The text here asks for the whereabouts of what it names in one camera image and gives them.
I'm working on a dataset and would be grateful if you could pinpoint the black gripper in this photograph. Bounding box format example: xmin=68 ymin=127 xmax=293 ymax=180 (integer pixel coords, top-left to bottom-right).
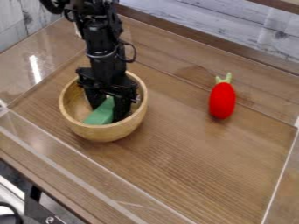
xmin=76 ymin=25 xmax=137 ymax=122

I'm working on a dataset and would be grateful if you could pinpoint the green rectangular block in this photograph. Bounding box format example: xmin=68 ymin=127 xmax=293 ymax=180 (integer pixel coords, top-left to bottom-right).
xmin=83 ymin=97 xmax=115 ymax=125

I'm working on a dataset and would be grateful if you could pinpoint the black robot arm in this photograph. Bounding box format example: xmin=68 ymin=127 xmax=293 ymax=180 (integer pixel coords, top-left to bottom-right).
xmin=40 ymin=0 xmax=137 ymax=122

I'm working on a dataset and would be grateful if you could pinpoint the light wooden bowl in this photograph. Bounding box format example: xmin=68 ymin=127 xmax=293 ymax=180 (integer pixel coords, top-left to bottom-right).
xmin=59 ymin=71 xmax=148 ymax=143

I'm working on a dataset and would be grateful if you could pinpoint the red plush strawberry toy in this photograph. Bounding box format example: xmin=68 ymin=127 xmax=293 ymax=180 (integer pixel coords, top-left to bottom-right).
xmin=209 ymin=73 xmax=236 ymax=119

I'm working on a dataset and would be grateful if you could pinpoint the black table leg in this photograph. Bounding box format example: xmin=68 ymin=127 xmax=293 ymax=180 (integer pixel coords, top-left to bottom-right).
xmin=29 ymin=185 xmax=43 ymax=202

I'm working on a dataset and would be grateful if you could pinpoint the clear acrylic tray wall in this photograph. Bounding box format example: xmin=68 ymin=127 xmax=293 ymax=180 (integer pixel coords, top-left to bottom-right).
xmin=0 ymin=101 xmax=195 ymax=224

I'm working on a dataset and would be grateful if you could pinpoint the black cable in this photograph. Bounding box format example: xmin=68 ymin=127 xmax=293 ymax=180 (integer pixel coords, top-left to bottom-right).
xmin=0 ymin=201 xmax=24 ymax=224

